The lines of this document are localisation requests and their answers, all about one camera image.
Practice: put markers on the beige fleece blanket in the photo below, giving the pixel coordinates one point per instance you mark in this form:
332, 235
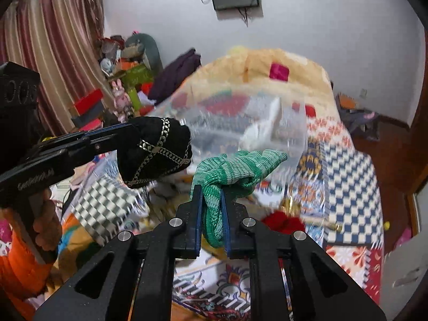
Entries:
273, 71

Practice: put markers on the dark purple clothing pile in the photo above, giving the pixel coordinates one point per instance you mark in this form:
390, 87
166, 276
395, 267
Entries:
170, 79

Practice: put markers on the orange sleeve forearm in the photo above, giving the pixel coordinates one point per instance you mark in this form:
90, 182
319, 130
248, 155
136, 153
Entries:
22, 277

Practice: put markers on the person's left hand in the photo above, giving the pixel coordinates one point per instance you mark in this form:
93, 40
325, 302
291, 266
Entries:
47, 225

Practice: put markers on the patterned patchwork bed sheet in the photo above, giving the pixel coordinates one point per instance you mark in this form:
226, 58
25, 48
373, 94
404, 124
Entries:
291, 276

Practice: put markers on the clear plastic storage box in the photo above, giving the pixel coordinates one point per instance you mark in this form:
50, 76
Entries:
239, 119

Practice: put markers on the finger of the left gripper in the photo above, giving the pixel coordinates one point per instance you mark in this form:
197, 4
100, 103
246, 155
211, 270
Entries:
103, 139

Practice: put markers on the green knitted sock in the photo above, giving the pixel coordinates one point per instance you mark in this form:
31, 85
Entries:
238, 173

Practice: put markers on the red gift box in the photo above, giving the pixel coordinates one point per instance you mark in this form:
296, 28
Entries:
87, 102

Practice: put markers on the black white chain-print garment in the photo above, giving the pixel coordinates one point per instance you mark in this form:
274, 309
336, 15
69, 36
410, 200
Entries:
155, 147

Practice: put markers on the red soft cloth item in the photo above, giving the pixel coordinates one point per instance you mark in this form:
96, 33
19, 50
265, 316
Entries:
278, 221

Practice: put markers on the striped brown curtain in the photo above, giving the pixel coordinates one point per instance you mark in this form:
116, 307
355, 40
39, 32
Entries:
60, 39

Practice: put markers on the green cardboard box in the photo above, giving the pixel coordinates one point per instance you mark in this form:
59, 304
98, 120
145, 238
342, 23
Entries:
139, 74

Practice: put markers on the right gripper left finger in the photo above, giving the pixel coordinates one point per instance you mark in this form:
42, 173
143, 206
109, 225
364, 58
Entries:
131, 278

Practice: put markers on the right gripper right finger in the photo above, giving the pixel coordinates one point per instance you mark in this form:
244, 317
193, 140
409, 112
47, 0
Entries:
291, 276

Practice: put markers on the pink rabbit plush doll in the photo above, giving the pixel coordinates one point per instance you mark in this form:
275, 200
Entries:
123, 107

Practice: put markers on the grey green plush toy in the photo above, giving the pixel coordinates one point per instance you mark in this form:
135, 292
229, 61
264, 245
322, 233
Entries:
142, 47

